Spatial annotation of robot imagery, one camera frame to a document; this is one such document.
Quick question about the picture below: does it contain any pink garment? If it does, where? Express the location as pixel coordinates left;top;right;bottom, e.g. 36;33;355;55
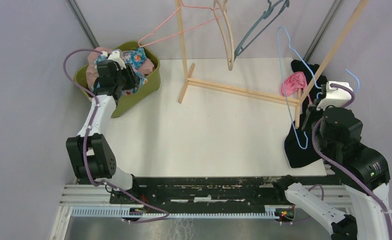
85;46;155;91

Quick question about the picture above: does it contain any blue floral garment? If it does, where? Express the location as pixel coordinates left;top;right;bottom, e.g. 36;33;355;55
93;46;148;97

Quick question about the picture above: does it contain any pink wire hanger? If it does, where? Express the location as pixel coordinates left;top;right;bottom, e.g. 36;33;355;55
137;0;221;48

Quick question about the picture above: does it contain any wooden hanger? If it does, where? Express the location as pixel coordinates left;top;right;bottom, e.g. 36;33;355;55
213;0;235;71

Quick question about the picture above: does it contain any blue wire hanger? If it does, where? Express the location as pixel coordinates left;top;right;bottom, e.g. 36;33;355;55
276;25;361;151

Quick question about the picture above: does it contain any grey hook hanger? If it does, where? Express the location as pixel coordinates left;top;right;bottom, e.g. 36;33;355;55
233;0;290;63

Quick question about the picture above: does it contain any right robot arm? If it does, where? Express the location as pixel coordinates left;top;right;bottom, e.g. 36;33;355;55
273;107;392;240

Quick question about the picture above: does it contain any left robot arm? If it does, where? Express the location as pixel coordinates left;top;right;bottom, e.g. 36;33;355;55
66;59;138;192

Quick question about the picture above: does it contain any wooden clothes rack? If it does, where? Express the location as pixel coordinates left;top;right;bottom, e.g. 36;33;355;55
170;0;369;111

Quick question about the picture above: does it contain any green plastic basket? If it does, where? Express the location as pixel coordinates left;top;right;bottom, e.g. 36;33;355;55
74;41;161;118

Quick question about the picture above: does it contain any black garment with flower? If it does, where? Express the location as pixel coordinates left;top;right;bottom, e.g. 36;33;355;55
283;59;329;169

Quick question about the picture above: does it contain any small pink cloth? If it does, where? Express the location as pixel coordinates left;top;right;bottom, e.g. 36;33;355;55
280;71;308;97

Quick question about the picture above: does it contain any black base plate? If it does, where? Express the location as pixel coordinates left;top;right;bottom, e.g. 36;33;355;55
129;176;290;214

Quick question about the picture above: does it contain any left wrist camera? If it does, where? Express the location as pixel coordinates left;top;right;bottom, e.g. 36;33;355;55
101;50;127;70

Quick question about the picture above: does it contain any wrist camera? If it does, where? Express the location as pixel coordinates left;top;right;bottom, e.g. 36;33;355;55
101;50;127;70
314;81;353;111

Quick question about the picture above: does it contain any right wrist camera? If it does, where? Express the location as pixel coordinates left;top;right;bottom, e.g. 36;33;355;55
314;81;353;111

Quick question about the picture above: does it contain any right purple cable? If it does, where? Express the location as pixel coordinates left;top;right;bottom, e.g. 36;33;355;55
278;82;392;240

